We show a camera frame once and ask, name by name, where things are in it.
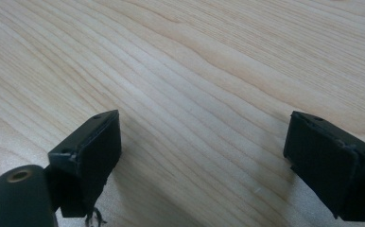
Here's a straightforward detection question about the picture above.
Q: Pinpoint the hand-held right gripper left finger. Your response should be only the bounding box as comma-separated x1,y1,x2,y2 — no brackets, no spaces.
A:
43,109,123,218

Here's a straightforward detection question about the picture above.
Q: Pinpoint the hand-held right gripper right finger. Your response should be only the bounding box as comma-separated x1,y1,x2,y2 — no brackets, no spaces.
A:
283,110,365,222

